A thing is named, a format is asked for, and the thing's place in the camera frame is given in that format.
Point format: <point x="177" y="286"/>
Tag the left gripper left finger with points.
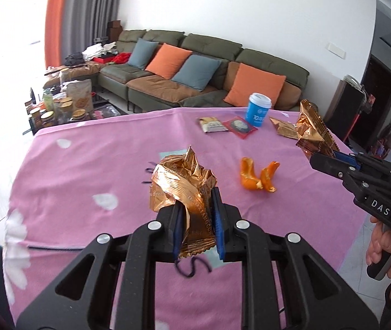
<point x="111" y="283"/>

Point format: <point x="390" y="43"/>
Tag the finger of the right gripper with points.
<point x="346" y="161"/>
<point x="326" y="165"/>

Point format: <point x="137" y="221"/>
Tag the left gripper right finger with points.
<point x="286" y="284"/>

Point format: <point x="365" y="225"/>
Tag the gold snack wrapper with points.
<point x="313" y="135"/>
<point x="181" y="178"/>

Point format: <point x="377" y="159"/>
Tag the orange peel piece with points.
<point x="267" y="175"/>
<point x="248" y="178"/>

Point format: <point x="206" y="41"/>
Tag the blue paper cup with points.
<point x="258" y="107"/>

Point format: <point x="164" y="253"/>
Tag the pink floral table cloth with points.
<point x="80" y="180"/>

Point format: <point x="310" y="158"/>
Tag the red card packet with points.
<point x="239" y="127"/>

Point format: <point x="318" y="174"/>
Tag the orange cushion right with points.
<point x="249" y="80"/>

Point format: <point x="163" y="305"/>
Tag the orange cushion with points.
<point x="168" y="61"/>
<point x="249" y="80"/>

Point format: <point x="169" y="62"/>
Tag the beige snack packet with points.
<point x="211" y="125"/>

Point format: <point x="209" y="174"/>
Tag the blue-grey cushion right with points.
<point x="196" y="72"/>

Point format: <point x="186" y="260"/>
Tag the blue-grey cushion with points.
<point x="196" y="72"/>
<point x="142" y="53"/>

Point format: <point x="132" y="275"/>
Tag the cluttered coffee table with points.
<point x="68" y="102"/>

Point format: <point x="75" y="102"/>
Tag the orange cushion left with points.
<point x="168" y="61"/>

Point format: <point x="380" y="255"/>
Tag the green sectional sofa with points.
<point x="147" y="92"/>

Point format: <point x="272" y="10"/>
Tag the blue-grey cushion left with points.
<point x="142" y="53"/>

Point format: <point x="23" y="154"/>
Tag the orange curtain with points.
<point x="53" y="24"/>

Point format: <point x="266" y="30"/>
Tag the grey curtain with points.
<point x="83" y="22"/>

